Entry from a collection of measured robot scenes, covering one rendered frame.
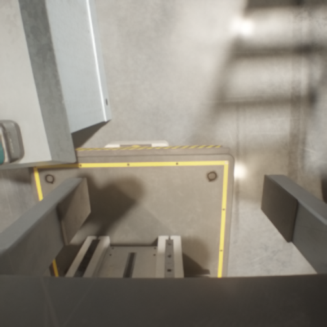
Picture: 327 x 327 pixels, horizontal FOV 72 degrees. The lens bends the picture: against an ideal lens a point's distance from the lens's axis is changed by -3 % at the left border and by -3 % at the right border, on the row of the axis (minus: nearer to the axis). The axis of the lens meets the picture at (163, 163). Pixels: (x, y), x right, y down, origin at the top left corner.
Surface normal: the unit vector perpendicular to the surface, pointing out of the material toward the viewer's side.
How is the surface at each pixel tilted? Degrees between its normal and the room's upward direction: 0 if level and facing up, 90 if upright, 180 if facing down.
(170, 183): 0
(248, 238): 0
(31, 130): 0
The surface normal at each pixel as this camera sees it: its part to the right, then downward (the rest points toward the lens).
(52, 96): 0.91, 0.03
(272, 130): -0.02, 0.28
